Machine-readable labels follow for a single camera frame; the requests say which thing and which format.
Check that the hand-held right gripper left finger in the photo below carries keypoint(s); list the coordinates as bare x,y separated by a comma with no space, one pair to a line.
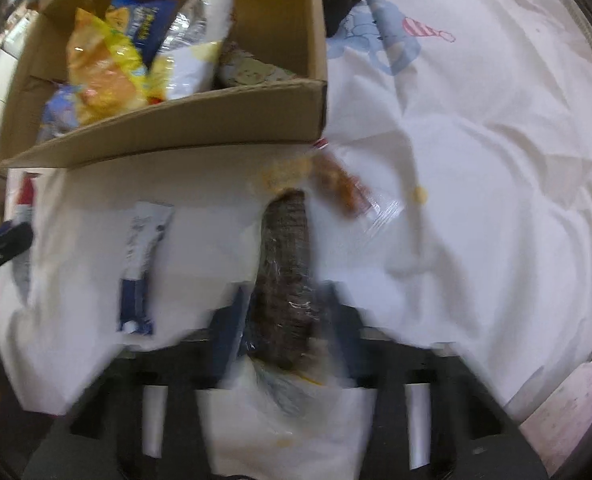
226,332

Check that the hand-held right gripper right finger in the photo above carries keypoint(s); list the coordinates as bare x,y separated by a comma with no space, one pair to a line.
346,332

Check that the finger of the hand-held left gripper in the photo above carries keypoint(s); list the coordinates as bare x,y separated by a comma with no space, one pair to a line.
3,247

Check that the clear brown pastry packet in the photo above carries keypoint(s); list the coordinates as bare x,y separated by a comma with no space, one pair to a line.
283,270

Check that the white blue stick packet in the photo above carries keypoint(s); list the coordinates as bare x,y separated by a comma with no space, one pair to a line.
141,260

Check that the blue chip bag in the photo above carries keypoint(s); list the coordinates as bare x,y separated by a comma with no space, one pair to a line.
58,110

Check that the yellow chip bag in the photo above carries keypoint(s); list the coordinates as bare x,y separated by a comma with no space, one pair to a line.
106,70

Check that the brown cardboard box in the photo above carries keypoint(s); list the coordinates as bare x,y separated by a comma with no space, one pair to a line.
176,125

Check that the blue yellow snack bag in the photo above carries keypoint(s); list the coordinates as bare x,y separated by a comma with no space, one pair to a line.
148,17

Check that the silver white snack bag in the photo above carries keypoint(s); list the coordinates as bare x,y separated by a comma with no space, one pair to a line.
196,30

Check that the red snack packet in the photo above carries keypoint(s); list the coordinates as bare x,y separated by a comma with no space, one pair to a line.
27,190

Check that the clear orange snack packet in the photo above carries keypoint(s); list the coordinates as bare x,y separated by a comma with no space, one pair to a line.
346,187

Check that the beige patterned snack packet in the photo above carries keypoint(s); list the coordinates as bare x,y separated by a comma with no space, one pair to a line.
256,70

